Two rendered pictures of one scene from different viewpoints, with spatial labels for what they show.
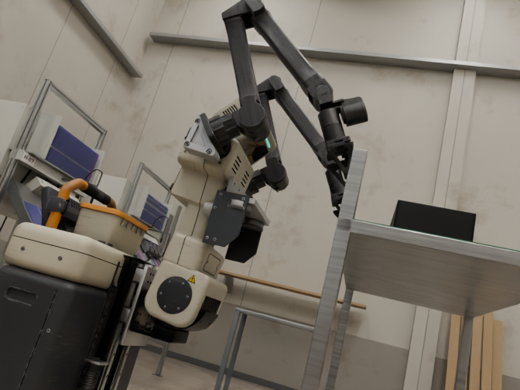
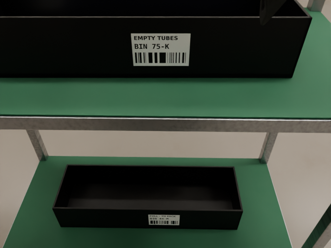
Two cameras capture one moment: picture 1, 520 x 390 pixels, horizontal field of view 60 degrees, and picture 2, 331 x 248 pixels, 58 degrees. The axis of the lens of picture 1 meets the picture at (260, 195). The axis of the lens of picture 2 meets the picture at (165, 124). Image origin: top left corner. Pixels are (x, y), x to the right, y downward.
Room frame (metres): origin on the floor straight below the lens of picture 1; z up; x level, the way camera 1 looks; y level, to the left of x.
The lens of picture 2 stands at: (1.34, 0.06, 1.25)
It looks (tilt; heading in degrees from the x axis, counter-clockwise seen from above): 42 degrees down; 255
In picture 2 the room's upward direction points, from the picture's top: straight up
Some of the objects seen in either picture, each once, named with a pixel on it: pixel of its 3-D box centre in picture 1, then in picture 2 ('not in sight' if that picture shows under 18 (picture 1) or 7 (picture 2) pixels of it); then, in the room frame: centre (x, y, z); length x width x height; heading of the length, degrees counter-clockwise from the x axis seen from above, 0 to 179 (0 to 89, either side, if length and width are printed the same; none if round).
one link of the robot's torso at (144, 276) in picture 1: (176, 312); not in sight; (1.49, 0.16, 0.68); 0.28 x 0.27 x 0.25; 165
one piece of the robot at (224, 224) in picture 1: (235, 220); not in sight; (1.40, 0.05, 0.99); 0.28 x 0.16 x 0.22; 165
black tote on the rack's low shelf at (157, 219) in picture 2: not in sight; (149, 196); (1.24, -0.50, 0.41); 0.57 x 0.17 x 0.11; 164
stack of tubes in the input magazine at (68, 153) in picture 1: (67, 155); not in sight; (3.29, 1.46, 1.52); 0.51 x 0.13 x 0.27; 164
